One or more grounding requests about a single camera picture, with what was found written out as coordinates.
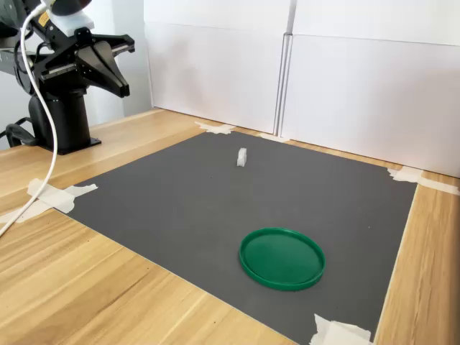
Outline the round green lid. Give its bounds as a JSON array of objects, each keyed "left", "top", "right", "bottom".
[{"left": 238, "top": 226, "right": 326, "bottom": 292}]

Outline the clear partition joiner strip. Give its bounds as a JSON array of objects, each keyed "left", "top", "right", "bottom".
[{"left": 273, "top": 31, "right": 295, "bottom": 139}]

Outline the white masking tape strip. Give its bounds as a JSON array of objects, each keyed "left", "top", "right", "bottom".
[
  {"left": 193, "top": 121, "right": 222, "bottom": 134},
  {"left": 416, "top": 175, "right": 460, "bottom": 197},
  {"left": 387, "top": 165, "right": 425, "bottom": 183},
  {"left": 27, "top": 178, "right": 76, "bottom": 212},
  {"left": 309, "top": 313, "right": 360, "bottom": 345},
  {"left": 208, "top": 124, "right": 236, "bottom": 136},
  {"left": 330, "top": 321, "right": 373, "bottom": 345},
  {"left": 0, "top": 183, "right": 98, "bottom": 226}
]

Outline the white camera cable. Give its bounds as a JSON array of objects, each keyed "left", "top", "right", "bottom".
[{"left": 0, "top": 0, "right": 59, "bottom": 238}]

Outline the dark grey mat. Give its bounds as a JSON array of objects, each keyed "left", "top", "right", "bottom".
[{"left": 65, "top": 131, "right": 420, "bottom": 345}]

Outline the white partition panel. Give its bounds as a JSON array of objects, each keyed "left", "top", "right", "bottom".
[
  {"left": 280, "top": 0, "right": 460, "bottom": 178},
  {"left": 143, "top": 0, "right": 288, "bottom": 137}
]

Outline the thick black braided cable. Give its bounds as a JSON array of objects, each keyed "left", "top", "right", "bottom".
[{"left": 0, "top": 116, "right": 37, "bottom": 148}]

